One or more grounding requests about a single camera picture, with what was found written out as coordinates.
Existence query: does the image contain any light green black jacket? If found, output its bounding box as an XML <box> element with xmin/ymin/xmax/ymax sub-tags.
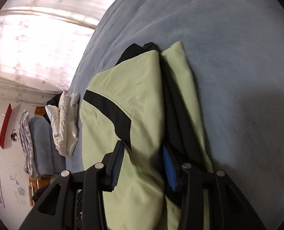
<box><xmin>80</xmin><ymin>42</ymin><xmax>205</xmax><ymax>229</ymax></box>

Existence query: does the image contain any white puffer jacket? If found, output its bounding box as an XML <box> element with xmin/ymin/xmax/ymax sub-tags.
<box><xmin>45</xmin><ymin>91</ymin><xmax>80</xmax><ymax>158</ymax></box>

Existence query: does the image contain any folded floral quilt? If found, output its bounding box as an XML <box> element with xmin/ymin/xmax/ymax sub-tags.
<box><xmin>19</xmin><ymin>110</ymin><xmax>39</xmax><ymax>179</ymax></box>

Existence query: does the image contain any black garment by pillows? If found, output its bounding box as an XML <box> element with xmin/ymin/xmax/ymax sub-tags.
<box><xmin>46</xmin><ymin>93</ymin><xmax>62</xmax><ymax>107</ymax></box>

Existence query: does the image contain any white floral curtain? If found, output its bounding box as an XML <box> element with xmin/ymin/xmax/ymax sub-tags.
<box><xmin>0</xmin><ymin>0</ymin><xmax>115</xmax><ymax>92</ymax></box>

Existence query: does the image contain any blue fleece bed blanket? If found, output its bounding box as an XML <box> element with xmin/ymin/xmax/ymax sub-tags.
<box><xmin>69</xmin><ymin>0</ymin><xmax>284</xmax><ymax>229</ymax></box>

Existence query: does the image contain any red wall shelf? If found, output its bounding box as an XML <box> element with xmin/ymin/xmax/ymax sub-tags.
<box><xmin>0</xmin><ymin>103</ymin><xmax>12</xmax><ymax>149</ymax></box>

